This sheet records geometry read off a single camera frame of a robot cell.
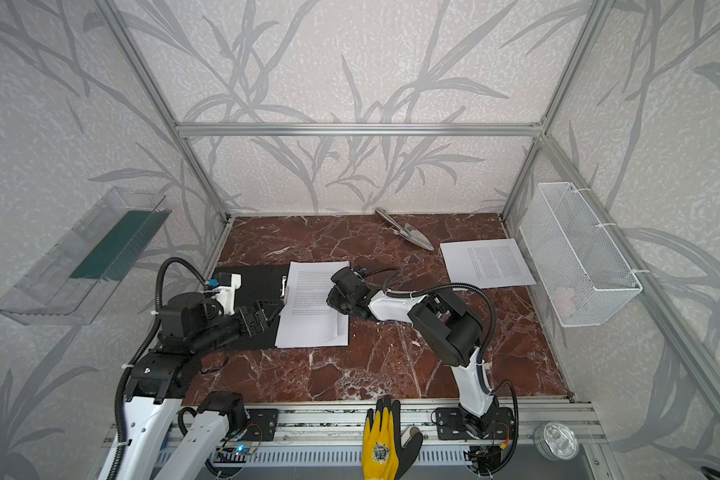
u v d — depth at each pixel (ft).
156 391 1.48
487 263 3.48
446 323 1.73
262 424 2.41
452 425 2.41
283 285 3.22
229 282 2.06
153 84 2.71
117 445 1.34
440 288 1.73
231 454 2.37
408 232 3.77
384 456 2.23
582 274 2.01
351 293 2.42
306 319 3.01
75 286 2.07
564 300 2.37
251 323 1.98
